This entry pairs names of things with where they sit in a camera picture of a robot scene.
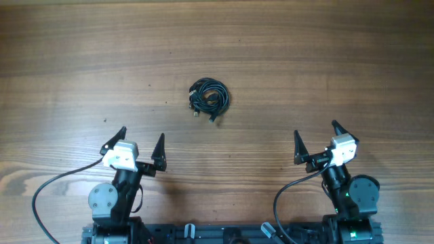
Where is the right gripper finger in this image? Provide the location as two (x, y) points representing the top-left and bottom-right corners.
(294, 130), (310, 165)
(332, 120), (359, 144)

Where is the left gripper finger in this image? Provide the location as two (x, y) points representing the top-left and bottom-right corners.
(100, 126), (127, 155)
(151, 133), (167, 171)

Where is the thick black cable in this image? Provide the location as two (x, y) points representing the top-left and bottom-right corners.
(189, 77), (231, 123)

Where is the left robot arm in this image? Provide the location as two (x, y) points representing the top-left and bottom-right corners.
(81, 126), (167, 244)

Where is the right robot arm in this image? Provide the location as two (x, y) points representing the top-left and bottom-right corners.
(294, 120), (384, 243)

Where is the right camera cable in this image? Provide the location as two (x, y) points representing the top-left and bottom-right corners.
(273, 159), (334, 243)

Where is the camera cable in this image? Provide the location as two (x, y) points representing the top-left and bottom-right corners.
(273, 159), (334, 243)
(31, 157), (104, 244)

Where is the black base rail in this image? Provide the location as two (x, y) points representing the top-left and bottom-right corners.
(81, 220), (384, 244)

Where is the left camera cable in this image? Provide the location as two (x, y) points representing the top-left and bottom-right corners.
(31, 157), (104, 244)

